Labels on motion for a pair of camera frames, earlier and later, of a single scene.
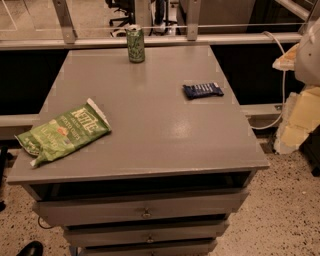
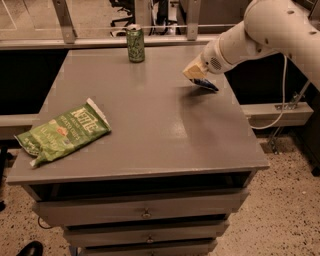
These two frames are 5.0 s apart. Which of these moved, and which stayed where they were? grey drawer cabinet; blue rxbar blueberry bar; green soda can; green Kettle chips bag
Moved: blue rxbar blueberry bar
Stayed: grey drawer cabinet; green Kettle chips bag; green soda can
